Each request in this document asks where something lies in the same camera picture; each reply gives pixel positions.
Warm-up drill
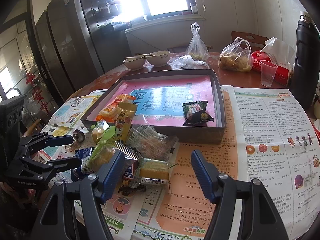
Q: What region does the red tissue pack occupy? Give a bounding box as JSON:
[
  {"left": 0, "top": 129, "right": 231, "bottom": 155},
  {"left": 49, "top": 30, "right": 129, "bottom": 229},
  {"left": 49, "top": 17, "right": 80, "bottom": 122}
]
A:
[{"left": 251, "top": 37, "right": 295, "bottom": 87}]

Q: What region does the shallow cardboard box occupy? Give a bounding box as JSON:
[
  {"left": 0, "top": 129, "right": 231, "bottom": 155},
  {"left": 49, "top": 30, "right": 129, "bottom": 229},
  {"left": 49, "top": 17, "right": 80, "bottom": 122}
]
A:
[{"left": 80, "top": 69, "right": 225, "bottom": 145}]

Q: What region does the plastic bag of fried food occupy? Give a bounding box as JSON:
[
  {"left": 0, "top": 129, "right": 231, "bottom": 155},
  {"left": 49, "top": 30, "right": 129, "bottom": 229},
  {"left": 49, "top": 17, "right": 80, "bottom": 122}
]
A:
[{"left": 218, "top": 37, "right": 253, "bottom": 72}]

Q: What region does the crumpled clear plastic bag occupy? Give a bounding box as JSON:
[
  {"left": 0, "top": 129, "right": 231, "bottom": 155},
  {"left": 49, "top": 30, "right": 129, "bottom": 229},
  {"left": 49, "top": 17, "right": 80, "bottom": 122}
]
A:
[{"left": 171, "top": 54, "right": 210, "bottom": 70}]

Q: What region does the black water bottle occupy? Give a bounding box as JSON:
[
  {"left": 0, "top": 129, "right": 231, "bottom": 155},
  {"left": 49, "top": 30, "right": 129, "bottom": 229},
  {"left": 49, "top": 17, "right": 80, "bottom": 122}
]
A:
[{"left": 290, "top": 14, "right": 320, "bottom": 103}]

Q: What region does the glass door with red decoration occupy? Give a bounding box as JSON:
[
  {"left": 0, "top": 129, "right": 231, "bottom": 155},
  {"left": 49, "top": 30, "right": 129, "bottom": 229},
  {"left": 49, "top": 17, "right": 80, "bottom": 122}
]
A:
[{"left": 0, "top": 17, "right": 50, "bottom": 130}]

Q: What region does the clear plastic cup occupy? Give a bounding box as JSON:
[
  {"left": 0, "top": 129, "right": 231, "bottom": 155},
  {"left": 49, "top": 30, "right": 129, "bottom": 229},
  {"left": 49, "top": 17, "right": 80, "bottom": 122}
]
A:
[{"left": 260, "top": 60, "right": 278, "bottom": 87}]

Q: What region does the large cream bowl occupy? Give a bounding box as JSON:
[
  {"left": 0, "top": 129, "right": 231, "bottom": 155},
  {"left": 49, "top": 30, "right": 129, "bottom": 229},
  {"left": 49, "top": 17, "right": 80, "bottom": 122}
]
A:
[{"left": 146, "top": 50, "right": 171, "bottom": 67}]

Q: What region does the small colourful newspaper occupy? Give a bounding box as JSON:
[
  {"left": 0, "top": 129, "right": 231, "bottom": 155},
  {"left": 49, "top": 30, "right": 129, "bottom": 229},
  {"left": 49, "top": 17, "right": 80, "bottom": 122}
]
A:
[{"left": 37, "top": 89, "right": 108, "bottom": 165}]

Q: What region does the orange jelly cup packet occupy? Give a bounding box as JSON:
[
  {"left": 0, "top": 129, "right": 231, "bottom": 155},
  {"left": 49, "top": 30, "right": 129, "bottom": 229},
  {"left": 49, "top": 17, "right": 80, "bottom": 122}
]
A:
[{"left": 96, "top": 94, "right": 135, "bottom": 123}]

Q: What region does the grey refrigerator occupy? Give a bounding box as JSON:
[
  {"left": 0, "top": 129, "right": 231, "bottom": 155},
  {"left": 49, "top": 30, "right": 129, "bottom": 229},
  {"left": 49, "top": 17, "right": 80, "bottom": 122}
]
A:
[{"left": 30, "top": 0, "right": 133, "bottom": 100}]

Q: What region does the black wire rack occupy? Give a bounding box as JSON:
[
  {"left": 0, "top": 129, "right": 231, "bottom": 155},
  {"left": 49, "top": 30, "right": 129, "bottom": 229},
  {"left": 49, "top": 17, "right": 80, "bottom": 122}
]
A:
[{"left": 77, "top": 0, "right": 132, "bottom": 33}]

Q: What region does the tall clear plastic bag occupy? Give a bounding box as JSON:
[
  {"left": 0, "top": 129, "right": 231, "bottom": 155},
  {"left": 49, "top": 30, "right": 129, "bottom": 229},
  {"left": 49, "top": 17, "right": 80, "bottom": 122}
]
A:
[{"left": 185, "top": 22, "right": 210, "bottom": 62}]

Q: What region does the black and green snack packet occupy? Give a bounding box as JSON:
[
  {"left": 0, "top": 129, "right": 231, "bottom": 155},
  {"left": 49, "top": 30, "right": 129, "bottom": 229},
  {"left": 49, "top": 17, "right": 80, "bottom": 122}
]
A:
[{"left": 182, "top": 101, "right": 215, "bottom": 127}]

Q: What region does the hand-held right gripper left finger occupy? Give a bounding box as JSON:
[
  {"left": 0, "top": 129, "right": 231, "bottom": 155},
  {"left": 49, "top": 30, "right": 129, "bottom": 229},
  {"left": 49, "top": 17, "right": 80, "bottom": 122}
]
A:
[{"left": 31, "top": 150, "right": 125, "bottom": 240}]

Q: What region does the brown chocolate bar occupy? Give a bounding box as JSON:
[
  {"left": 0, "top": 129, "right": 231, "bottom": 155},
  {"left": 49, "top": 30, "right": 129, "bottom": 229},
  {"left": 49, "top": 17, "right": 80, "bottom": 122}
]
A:
[{"left": 119, "top": 159, "right": 147, "bottom": 197}]

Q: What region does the clear cracker packet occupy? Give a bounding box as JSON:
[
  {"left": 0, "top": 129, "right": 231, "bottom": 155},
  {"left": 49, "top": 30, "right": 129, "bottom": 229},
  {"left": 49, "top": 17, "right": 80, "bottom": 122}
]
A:
[{"left": 125, "top": 124, "right": 179, "bottom": 162}]

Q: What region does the long yellow snack packet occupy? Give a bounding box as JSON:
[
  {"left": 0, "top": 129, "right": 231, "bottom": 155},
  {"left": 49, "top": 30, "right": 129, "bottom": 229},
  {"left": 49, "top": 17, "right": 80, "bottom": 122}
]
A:
[{"left": 115, "top": 101, "right": 138, "bottom": 145}]

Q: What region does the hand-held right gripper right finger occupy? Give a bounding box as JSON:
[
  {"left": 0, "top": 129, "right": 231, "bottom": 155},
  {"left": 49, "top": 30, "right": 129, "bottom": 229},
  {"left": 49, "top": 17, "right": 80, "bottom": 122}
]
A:
[{"left": 191, "top": 150, "right": 289, "bottom": 240}]

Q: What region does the brown wooden chair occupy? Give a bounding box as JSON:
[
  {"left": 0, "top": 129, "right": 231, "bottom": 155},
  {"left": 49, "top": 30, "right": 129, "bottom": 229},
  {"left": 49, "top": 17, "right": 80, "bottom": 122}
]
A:
[{"left": 230, "top": 31, "right": 269, "bottom": 53}]

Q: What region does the yellow sponge cake packet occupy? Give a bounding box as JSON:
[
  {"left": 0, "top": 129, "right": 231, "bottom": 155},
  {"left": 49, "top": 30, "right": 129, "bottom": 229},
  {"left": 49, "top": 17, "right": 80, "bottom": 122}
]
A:
[{"left": 130, "top": 158, "right": 170, "bottom": 188}]

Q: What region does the round brown candy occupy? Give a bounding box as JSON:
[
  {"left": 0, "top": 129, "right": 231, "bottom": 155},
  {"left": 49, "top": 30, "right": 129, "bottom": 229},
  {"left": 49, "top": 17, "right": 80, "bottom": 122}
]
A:
[{"left": 65, "top": 129, "right": 86, "bottom": 153}]

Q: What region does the large orange and white newspaper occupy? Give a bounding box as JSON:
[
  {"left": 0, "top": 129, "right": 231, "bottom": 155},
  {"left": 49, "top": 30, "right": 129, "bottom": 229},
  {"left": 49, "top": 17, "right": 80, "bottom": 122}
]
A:
[{"left": 75, "top": 85, "right": 319, "bottom": 240}]

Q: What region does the small cream bowl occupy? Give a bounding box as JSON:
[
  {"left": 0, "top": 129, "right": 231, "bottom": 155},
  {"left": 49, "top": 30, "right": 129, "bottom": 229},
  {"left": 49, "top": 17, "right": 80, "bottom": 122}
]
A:
[{"left": 123, "top": 56, "right": 147, "bottom": 71}]

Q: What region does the green cake packet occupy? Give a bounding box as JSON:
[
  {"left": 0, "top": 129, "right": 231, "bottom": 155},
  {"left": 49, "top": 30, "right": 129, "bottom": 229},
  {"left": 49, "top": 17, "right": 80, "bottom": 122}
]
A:
[{"left": 89, "top": 125, "right": 140, "bottom": 174}]

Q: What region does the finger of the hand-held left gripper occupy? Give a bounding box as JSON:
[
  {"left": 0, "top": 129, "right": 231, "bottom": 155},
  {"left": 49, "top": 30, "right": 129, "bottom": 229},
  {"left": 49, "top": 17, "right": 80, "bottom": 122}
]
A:
[
  {"left": 17, "top": 156, "right": 83, "bottom": 178},
  {"left": 20, "top": 132, "right": 74, "bottom": 155}
]

